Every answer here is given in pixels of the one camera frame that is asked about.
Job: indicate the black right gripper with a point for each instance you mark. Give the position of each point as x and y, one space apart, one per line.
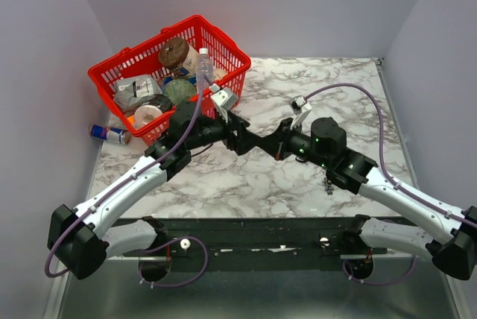
276 143

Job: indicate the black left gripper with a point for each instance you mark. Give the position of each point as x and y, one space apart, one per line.
245 139

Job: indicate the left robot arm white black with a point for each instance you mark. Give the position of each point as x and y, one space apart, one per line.
82 238

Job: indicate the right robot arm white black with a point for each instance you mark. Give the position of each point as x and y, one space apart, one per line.
446 234

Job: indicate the green round ball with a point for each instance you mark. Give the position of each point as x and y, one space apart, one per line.
179 90

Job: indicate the clear plastic water bottle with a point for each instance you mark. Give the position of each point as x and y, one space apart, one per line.
204 70

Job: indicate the white tape roll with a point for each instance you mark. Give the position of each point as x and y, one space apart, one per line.
145 114

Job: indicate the brown lid paper cup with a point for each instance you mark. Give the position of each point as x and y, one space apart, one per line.
179 57

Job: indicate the grey foil snack bag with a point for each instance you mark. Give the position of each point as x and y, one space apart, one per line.
129 93

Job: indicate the red bull can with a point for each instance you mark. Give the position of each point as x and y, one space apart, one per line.
110 134

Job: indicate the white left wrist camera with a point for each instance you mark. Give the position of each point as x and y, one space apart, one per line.
223 99

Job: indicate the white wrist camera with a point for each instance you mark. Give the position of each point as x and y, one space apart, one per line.
301 109
223 99

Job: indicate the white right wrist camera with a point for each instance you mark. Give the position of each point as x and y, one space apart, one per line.
301 109

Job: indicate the key with robot keychain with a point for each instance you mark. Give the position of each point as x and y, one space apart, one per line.
329 188

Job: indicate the black mounting base rail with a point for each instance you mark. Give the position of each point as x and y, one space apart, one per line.
187 245

